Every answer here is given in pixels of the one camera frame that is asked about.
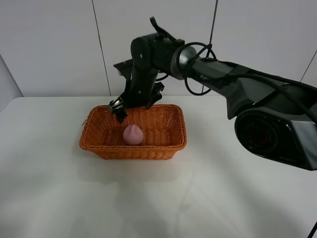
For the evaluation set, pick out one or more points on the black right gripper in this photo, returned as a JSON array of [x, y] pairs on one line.
[[141, 90]]

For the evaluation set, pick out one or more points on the pink peach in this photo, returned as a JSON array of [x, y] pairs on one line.
[[133, 135]]

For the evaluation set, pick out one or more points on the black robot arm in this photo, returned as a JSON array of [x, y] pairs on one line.
[[275, 118]]

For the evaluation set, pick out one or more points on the orange wicker basket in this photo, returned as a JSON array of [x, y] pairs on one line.
[[163, 127]]

